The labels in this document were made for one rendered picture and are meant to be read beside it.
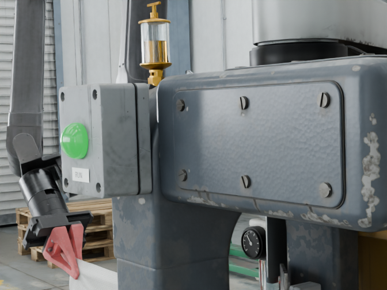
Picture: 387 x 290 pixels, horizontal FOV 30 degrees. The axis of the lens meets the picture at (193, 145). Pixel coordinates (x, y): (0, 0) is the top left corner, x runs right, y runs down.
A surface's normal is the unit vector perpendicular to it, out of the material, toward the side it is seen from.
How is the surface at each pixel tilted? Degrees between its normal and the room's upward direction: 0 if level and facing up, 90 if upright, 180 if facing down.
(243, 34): 90
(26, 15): 57
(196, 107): 90
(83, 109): 90
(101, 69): 90
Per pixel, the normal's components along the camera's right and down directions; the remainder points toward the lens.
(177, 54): 0.58, 0.03
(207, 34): -0.81, 0.05
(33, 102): 0.17, -0.62
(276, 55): -0.58, 0.06
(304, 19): 0.05, 0.05
